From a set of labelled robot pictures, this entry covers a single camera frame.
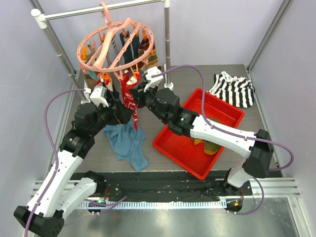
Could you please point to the red christmas sock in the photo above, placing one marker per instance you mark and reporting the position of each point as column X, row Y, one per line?
column 104, row 80
column 129, row 80

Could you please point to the maroon striped sock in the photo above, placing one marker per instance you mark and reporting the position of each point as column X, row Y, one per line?
column 152, row 58

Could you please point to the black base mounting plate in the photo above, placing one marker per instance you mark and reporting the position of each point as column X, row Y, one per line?
column 167, row 186

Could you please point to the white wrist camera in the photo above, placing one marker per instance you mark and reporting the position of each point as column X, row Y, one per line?
column 153, row 78
column 97, row 96

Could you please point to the white slotted cable duct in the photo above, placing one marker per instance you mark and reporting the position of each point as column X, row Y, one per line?
column 171, row 205

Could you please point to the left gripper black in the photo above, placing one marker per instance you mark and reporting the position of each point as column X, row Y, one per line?
column 121, row 115

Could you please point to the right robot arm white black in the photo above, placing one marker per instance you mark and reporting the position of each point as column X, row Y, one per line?
column 255, row 148

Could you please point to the navy blue sock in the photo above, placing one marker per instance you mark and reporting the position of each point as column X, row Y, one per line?
column 131, row 52

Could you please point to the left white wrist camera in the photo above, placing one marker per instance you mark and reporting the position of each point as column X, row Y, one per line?
column 97, row 96

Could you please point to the pink round clip hanger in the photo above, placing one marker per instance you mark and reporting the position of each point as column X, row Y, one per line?
column 101, row 50

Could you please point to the red plastic tray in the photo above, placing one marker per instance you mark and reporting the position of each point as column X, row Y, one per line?
column 181, row 149

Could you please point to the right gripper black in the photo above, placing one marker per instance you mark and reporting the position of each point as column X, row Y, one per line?
column 140, row 89

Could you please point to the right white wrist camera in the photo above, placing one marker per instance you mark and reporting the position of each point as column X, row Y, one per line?
column 153, row 78

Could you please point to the olive green orange-toe sock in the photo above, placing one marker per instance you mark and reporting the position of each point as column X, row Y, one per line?
column 211, row 148

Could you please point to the blue cloth garment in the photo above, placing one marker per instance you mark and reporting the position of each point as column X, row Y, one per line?
column 127, row 144

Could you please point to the brown sock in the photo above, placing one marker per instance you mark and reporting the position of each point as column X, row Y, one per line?
column 91, row 79

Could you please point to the black white striped garment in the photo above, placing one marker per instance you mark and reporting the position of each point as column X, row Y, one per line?
column 236, row 91

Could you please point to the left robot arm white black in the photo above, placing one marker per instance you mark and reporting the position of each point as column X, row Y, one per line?
column 46, row 212

